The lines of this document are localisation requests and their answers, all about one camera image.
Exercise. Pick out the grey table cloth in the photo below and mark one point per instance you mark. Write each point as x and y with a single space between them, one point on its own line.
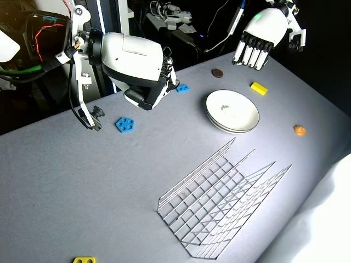
82 178

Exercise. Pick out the black power adapter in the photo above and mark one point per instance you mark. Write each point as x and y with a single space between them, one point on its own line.
183 37

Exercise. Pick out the white plate with black rim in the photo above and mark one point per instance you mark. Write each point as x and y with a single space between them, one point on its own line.
233 108
223 129

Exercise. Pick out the orange swirl toy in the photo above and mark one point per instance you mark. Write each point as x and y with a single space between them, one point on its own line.
299 130

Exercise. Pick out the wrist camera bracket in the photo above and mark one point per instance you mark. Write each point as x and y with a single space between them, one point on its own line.
82 90
300 38

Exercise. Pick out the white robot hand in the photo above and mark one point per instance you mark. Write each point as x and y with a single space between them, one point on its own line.
267 26
131 60

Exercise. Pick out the yellow rectangular block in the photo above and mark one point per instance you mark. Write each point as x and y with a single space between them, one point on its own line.
259 88

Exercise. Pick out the white backdrop cloth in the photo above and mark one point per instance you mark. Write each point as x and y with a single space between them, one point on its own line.
323 219

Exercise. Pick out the yellow block with holes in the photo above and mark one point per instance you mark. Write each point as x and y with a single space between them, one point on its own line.
84 260

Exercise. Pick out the brown round disc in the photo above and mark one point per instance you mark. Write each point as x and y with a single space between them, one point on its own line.
217 73

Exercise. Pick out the small blue two-hole block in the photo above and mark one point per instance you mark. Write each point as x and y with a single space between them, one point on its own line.
182 88

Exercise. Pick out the spare white robot hand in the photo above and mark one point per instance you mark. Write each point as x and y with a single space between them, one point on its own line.
175 19

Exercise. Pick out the blue pentagon block with holes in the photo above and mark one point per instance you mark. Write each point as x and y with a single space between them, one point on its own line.
124 125

